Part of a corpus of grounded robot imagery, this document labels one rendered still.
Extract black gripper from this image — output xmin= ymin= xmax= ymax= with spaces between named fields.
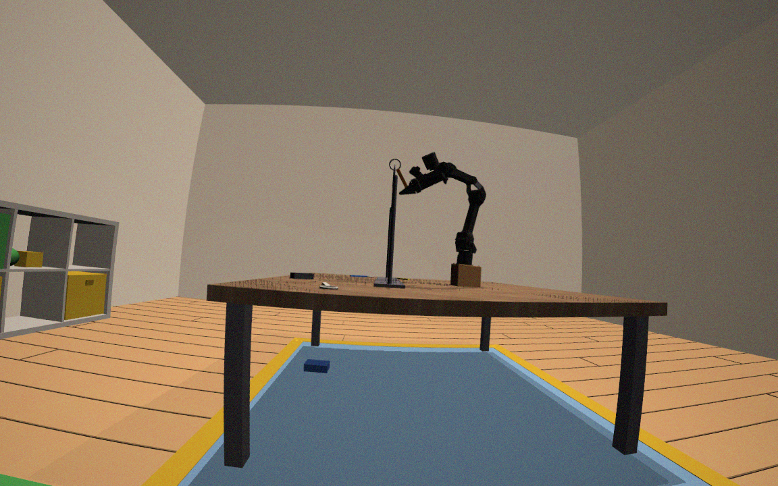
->
xmin=399 ymin=173 xmax=434 ymax=194

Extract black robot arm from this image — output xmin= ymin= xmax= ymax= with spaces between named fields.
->
xmin=410 ymin=152 xmax=486 ymax=265

